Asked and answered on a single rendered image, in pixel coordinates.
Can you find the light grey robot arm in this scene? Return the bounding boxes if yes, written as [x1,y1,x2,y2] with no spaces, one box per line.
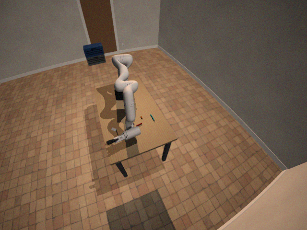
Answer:
[112,54,141,140]

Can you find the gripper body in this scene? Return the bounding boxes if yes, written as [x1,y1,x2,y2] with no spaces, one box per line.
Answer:
[113,133,125,143]

